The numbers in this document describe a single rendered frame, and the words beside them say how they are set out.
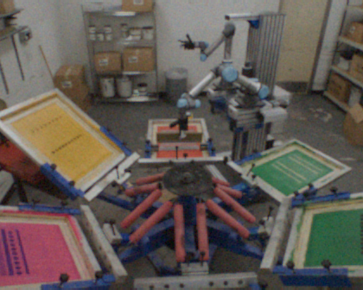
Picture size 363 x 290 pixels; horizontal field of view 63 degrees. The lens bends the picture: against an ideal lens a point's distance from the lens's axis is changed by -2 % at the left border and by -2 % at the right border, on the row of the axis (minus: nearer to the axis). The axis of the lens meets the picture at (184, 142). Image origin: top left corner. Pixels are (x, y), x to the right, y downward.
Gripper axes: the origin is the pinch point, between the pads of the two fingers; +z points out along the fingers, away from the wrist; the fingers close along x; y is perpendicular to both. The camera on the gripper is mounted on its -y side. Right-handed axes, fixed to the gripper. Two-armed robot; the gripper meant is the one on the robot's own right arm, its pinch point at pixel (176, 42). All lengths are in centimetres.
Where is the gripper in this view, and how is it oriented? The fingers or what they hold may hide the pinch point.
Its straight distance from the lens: 345.1
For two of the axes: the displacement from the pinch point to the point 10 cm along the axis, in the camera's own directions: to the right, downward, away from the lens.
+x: 0.8, -6.2, 7.8
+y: 0.0, 7.8, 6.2
